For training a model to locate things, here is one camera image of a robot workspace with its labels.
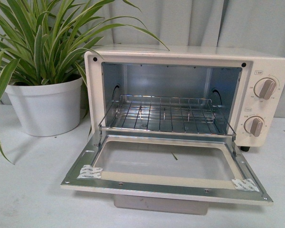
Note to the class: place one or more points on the oven door with glass window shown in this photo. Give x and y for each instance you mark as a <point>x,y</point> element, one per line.
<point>141,173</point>

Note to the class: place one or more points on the cream toaster oven body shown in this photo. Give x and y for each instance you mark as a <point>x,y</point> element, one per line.
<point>226,76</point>

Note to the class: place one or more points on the white plant pot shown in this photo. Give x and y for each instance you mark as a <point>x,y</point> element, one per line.
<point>47,110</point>

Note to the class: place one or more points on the lower timer knob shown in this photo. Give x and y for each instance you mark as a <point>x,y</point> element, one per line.
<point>254,125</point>

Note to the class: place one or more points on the green plant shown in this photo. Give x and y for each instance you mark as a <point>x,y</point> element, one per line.
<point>42,42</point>

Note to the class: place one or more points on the upper temperature knob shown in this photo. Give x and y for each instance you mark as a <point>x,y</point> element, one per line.
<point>264,88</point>

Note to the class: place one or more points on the white curtain backdrop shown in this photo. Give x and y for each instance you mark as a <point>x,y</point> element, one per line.
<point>253,24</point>

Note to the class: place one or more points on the metal wire oven rack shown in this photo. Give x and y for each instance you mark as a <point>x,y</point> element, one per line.
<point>171,118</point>

